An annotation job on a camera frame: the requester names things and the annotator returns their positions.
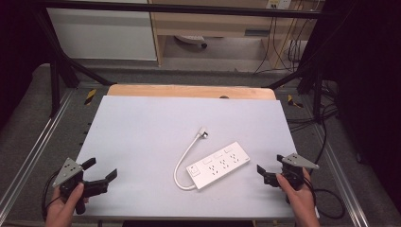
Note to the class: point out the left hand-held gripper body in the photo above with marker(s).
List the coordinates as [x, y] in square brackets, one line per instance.
[67, 171]

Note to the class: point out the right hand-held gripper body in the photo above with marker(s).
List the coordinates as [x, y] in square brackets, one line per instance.
[296, 164]

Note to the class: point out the person's left hand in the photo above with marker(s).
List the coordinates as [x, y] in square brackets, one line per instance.
[63, 205]

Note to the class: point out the person's right hand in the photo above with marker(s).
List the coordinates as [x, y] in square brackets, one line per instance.
[299, 198]

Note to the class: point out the white power strip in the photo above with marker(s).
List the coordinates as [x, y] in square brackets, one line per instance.
[218, 165]

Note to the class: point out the white power plug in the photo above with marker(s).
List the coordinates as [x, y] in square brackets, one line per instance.
[203, 132]

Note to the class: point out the wooden table board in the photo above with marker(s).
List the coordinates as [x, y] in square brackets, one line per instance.
[189, 92]

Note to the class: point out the black curtain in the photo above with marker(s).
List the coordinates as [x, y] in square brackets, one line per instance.
[365, 78]
[19, 47]

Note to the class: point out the white cabinet panel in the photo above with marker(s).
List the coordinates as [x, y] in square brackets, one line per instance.
[101, 34]

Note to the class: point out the white object under desk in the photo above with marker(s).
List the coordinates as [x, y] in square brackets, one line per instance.
[190, 40]

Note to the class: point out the light wooden desk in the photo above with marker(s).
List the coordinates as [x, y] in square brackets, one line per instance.
[214, 25]

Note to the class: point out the aluminium rail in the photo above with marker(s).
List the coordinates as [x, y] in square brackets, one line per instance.
[342, 179]
[34, 148]

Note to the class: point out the white wall socket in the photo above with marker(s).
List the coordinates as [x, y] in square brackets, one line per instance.
[278, 3]

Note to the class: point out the black metal frame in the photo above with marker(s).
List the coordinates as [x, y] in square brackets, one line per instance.
[176, 8]

